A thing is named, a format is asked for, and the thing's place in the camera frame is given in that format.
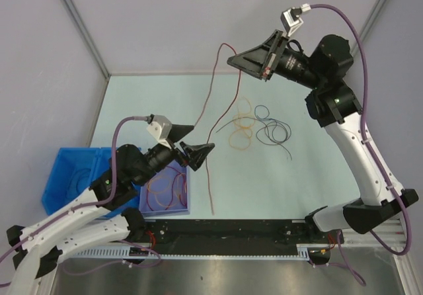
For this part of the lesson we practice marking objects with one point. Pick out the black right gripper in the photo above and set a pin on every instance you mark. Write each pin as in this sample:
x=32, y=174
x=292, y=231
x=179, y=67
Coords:
x=256, y=62

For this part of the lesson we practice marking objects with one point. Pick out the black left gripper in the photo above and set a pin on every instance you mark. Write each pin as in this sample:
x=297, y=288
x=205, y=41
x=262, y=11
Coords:
x=195, y=154

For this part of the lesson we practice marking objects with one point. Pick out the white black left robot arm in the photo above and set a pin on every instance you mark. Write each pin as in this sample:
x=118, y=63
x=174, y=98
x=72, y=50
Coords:
x=39, y=248

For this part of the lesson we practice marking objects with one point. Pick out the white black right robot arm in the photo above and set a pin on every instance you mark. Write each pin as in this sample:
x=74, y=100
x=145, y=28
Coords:
x=336, y=108

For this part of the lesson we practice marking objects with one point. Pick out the purple plastic bin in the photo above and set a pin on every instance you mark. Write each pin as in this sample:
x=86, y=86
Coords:
x=166, y=193

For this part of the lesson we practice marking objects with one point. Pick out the blue plastic bin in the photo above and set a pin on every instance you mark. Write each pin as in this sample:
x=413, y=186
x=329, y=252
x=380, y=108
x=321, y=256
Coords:
x=71, y=174
x=102, y=166

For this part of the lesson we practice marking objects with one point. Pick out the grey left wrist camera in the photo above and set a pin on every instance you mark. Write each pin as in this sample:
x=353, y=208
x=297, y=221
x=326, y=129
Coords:
x=160, y=127

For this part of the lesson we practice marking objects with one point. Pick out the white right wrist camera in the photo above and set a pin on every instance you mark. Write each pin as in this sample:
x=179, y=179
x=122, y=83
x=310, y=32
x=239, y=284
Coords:
x=291, y=18

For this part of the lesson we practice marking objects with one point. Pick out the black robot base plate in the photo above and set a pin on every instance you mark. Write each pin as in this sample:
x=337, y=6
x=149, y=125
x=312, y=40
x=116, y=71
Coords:
x=230, y=237

